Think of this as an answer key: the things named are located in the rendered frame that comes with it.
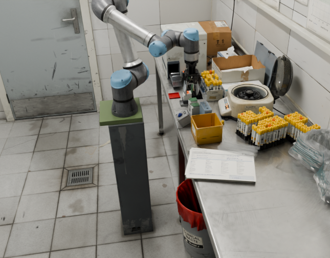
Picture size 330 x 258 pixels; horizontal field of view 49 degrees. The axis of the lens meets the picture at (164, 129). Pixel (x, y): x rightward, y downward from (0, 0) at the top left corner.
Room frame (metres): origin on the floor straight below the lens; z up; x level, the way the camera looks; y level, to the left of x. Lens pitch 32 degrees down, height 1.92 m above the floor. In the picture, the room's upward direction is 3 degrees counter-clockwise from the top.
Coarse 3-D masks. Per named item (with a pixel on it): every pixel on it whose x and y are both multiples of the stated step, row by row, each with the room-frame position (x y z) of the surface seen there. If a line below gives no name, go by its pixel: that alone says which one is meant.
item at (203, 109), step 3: (201, 102) 1.77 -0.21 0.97; (207, 102) 1.76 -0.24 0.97; (201, 105) 1.74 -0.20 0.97; (204, 105) 1.73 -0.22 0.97; (207, 105) 1.73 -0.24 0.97; (201, 108) 1.74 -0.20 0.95; (204, 108) 1.70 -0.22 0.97; (207, 108) 1.70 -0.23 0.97; (210, 108) 1.70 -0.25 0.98; (201, 111) 1.74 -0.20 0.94; (204, 111) 1.68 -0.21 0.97; (207, 111) 1.68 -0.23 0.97; (210, 111) 1.68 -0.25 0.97
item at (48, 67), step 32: (0, 0) 3.42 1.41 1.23; (32, 0) 3.45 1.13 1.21; (64, 0) 3.48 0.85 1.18; (0, 32) 3.41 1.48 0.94; (32, 32) 3.44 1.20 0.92; (64, 32) 3.47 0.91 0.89; (0, 64) 3.40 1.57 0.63; (32, 64) 3.43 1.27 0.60; (64, 64) 3.47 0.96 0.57; (96, 64) 3.50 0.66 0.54; (0, 96) 3.39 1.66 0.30; (32, 96) 3.42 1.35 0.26; (64, 96) 3.46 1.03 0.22; (96, 96) 3.49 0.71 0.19
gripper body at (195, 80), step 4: (184, 60) 1.76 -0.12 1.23; (188, 64) 1.71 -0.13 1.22; (192, 64) 1.71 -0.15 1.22; (188, 68) 1.71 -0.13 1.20; (192, 68) 1.73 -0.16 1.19; (196, 68) 1.78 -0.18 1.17; (184, 72) 1.78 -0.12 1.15; (188, 72) 1.71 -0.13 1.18; (192, 72) 1.73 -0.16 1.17; (196, 72) 1.73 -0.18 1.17; (188, 76) 1.72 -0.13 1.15; (192, 76) 1.73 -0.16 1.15; (196, 76) 1.71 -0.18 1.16; (188, 80) 1.71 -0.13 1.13; (192, 80) 1.73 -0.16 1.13; (196, 80) 1.71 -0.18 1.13
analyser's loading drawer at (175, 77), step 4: (168, 72) 2.34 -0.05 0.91; (172, 72) 2.34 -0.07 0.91; (176, 72) 2.34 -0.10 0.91; (172, 76) 2.20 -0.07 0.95; (176, 76) 2.20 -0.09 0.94; (180, 76) 2.21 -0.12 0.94; (172, 80) 2.20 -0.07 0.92; (176, 80) 2.20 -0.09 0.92; (180, 80) 2.15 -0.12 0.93; (176, 84) 2.15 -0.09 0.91; (180, 84) 2.15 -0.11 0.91
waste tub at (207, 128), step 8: (192, 120) 1.58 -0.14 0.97; (200, 120) 1.64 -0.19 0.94; (208, 120) 1.64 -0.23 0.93; (216, 120) 1.61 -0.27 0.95; (192, 128) 1.59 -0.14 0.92; (200, 128) 1.50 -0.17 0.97; (208, 128) 1.51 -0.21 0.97; (216, 128) 1.52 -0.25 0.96; (200, 136) 1.51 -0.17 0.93; (208, 136) 1.51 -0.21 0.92; (216, 136) 1.52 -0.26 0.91; (200, 144) 1.51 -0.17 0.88
